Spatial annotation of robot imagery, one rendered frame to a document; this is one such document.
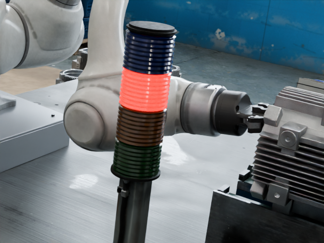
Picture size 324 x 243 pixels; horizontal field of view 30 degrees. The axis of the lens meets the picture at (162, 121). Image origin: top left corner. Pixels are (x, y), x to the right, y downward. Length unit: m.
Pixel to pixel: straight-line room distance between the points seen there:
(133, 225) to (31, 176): 0.54
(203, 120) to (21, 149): 0.48
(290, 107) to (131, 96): 0.31
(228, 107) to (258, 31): 5.88
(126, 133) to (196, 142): 0.86
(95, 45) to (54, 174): 0.45
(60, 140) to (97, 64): 0.54
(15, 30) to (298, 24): 5.47
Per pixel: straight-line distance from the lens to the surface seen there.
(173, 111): 1.01
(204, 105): 1.00
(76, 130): 0.89
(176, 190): 1.29
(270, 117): 0.92
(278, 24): 6.77
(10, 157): 1.32
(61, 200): 1.20
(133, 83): 0.71
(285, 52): 6.78
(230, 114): 0.99
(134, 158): 0.74
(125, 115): 0.73
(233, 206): 0.98
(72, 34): 1.48
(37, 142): 1.38
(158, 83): 0.71
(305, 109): 0.94
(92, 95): 0.88
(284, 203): 0.93
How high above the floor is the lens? 1.33
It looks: 18 degrees down
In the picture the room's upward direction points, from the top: 7 degrees clockwise
